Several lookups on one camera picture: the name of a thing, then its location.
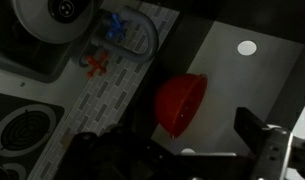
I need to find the red faucet tap handle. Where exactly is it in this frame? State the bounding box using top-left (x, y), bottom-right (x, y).
top-left (86, 51), bottom-right (108, 78)

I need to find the blue faucet tap handle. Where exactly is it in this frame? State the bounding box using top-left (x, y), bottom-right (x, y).
top-left (106, 12), bottom-right (127, 39)

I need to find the orange plastic bowl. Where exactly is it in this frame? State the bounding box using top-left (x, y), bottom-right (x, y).
top-left (154, 74), bottom-right (208, 139)

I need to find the white toy kitchen playset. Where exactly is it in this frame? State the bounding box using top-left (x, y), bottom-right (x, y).
top-left (0, 3), bottom-right (305, 180)

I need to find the grey toy faucet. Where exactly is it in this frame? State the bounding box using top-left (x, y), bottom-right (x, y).
top-left (89, 6), bottom-right (159, 64)

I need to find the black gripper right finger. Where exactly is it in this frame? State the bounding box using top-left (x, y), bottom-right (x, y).
top-left (234, 107), bottom-right (293, 180)

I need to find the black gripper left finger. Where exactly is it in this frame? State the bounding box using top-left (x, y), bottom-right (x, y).
top-left (53, 127), bottom-right (166, 180)

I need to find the grey pot in sink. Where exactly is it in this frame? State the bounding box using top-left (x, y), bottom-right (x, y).
top-left (11, 0), bottom-right (95, 44)

